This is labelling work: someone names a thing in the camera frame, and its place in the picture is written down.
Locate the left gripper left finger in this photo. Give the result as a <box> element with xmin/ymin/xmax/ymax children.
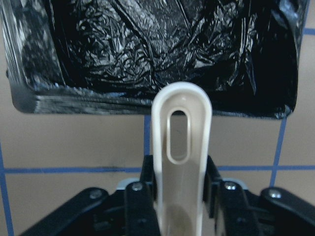
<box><xmin>22</xmin><ymin>155</ymin><xmax>160</xmax><ymax>236</ymax></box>

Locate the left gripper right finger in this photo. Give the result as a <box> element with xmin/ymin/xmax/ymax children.
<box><xmin>203</xmin><ymin>157</ymin><xmax>315</xmax><ymax>236</ymax></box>

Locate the beige plastic dustpan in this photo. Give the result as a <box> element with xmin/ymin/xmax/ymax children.
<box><xmin>151</xmin><ymin>82</ymin><xmax>212</xmax><ymax>236</ymax></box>

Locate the black-lined trash bin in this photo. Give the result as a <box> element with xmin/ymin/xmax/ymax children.
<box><xmin>0</xmin><ymin>0</ymin><xmax>308</xmax><ymax>119</ymax></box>

